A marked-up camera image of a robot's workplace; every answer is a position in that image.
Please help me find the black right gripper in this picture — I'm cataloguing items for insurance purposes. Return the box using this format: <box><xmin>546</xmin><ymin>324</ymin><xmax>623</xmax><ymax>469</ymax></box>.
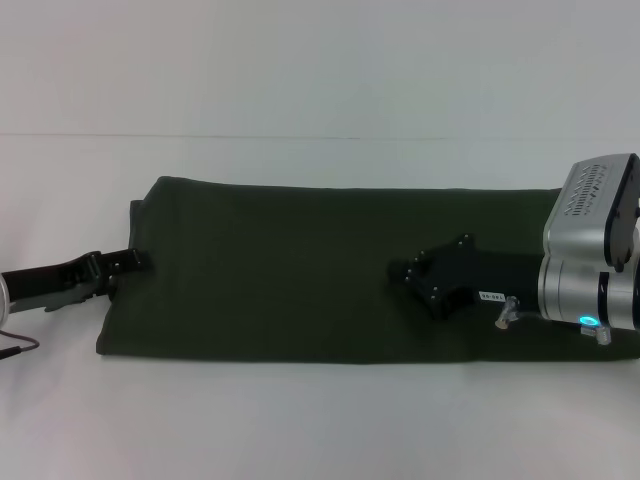
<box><xmin>387</xmin><ymin>231</ymin><xmax>545</xmax><ymax>322</ymax></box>

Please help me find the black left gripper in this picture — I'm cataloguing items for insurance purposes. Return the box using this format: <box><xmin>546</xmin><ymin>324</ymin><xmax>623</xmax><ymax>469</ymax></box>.
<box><xmin>1</xmin><ymin>247</ymin><xmax>152</xmax><ymax>315</ymax></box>

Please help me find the dark green shirt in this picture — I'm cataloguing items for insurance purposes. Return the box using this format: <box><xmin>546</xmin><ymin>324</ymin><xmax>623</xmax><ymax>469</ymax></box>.
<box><xmin>94</xmin><ymin>174</ymin><xmax>640</xmax><ymax>362</ymax></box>

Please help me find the silver connector post right gripper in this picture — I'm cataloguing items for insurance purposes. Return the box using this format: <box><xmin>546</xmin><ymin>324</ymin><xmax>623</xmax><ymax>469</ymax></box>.
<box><xmin>491</xmin><ymin>294</ymin><xmax>521</xmax><ymax>330</ymax></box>

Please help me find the dark left arm cable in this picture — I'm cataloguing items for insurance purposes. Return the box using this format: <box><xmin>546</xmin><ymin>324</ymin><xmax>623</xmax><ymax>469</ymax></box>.
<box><xmin>0</xmin><ymin>327</ymin><xmax>41</xmax><ymax>360</ymax></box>

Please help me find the grey right arm cable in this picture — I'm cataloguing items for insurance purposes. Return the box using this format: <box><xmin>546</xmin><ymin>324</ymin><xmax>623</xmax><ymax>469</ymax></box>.
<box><xmin>514</xmin><ymin>309</ymin><xmax>614</xmax><ymax>347</ymax></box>

